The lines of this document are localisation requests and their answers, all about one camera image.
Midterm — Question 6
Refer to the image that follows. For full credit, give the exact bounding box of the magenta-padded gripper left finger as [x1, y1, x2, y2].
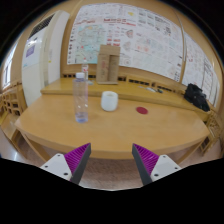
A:
[39, 142, 92, 185]

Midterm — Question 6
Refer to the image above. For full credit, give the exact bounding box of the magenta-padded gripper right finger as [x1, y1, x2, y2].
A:
[131, 143, 183, 186]

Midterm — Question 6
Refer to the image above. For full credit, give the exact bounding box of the clear plastic water bottle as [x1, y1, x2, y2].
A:
[72, 72, 90, 124]

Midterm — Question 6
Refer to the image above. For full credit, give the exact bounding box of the flat round red coaster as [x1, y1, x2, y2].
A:
[135, 106, 149, 115]

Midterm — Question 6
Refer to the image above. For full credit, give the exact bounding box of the white mug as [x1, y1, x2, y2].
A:
[100, 90, 120, 112]

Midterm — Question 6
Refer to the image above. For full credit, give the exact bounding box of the wooden chair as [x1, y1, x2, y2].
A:
[0, 81, 28, 118]
[199, 111, 224, 156]

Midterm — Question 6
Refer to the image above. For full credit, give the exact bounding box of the small white remote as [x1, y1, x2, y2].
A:
[138, 85, 158, 93]

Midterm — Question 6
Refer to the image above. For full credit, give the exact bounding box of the black bag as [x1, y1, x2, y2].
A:
[183, 83, 211, 112]

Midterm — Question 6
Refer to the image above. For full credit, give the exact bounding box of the brown cardboard stand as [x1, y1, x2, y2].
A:
[95, 44, 121, 85]

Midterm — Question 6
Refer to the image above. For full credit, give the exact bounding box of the white standing air conditioner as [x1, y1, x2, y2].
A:
[21, 9, 71, 107]

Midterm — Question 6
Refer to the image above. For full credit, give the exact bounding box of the narrow printed wall poster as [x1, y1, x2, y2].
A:
[181, 31, 219, 106]

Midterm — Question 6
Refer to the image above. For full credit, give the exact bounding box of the large printed wall poster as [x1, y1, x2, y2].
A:
[66, 2, 184, 83]

